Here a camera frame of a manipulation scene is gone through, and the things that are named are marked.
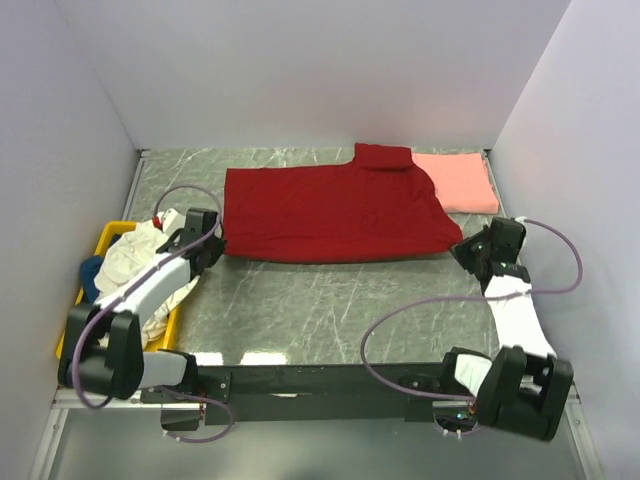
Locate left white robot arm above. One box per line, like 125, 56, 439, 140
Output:
57, 208, 226, 402

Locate dark red t shirt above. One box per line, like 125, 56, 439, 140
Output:
223, 143, 463, 264

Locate cream white t shirt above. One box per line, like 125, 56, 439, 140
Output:
92, 209, 200, 347

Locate folded pink t shirt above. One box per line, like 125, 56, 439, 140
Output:
413, 153, 500, 215

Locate aluminium frame rail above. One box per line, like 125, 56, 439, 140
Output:
51, 384, 581, 411

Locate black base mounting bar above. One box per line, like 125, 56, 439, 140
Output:
140, 363, 470, 431

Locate dark blue t shirt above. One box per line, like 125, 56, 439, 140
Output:
79, 255, 103, 303

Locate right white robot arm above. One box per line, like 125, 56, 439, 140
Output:
438, 217, 574, 442

